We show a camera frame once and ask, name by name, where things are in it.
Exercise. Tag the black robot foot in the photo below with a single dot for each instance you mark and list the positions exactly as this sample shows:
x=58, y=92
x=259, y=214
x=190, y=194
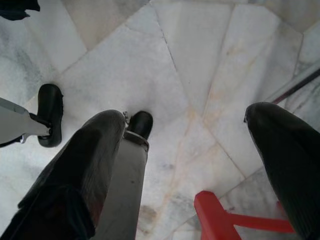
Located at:
x=51, y=110
x=141, y=123

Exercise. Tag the black garment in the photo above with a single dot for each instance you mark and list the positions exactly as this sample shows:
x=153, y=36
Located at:
x=15, y=8

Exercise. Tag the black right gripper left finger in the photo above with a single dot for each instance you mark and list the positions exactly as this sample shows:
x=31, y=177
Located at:
x=75, y=175

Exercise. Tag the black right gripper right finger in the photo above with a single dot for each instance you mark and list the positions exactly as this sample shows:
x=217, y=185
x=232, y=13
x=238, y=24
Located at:
x=292, y=162

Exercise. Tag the silver metal clothes rack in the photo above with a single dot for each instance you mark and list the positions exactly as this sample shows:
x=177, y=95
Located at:
x=295, y=86

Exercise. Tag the red plastic stool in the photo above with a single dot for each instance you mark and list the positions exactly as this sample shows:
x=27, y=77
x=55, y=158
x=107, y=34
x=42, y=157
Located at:
x=212, y=215

